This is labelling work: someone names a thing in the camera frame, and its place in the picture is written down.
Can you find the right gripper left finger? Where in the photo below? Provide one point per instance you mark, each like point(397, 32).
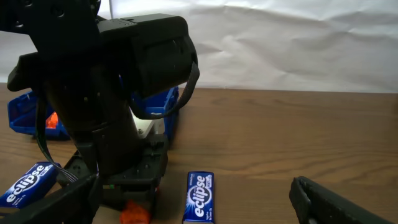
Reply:
point(62, 205)

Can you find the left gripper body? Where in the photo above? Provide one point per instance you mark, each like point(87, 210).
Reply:
point(140, 168)

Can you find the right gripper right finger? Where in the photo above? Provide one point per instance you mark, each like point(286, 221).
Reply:
point(326, 205)

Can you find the blue candy pack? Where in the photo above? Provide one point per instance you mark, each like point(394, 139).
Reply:
point(28, 186)
point(199, 197)

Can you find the orange candy box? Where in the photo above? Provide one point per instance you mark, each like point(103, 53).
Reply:
point(134, 214)
point(52, 121)

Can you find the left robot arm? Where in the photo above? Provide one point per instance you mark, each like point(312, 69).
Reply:
point(93, 93)

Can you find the blue tray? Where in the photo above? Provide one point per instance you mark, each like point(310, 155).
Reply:
point(25, 115)

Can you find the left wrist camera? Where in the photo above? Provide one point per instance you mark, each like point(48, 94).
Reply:
point(147, 127)

